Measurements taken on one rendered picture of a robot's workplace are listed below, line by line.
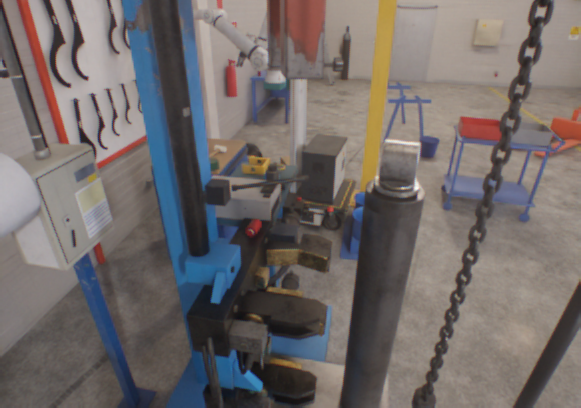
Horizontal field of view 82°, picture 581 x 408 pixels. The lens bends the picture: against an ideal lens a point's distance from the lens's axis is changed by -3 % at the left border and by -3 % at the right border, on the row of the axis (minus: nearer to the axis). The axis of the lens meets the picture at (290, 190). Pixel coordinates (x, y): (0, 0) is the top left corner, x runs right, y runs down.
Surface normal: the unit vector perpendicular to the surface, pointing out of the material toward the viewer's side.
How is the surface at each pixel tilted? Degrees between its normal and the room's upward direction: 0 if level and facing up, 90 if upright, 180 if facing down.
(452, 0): 90
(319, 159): 90
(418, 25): 90
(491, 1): 90
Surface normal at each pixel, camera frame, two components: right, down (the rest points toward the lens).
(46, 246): -0.20, 0.46
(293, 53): 0.15, 0.46
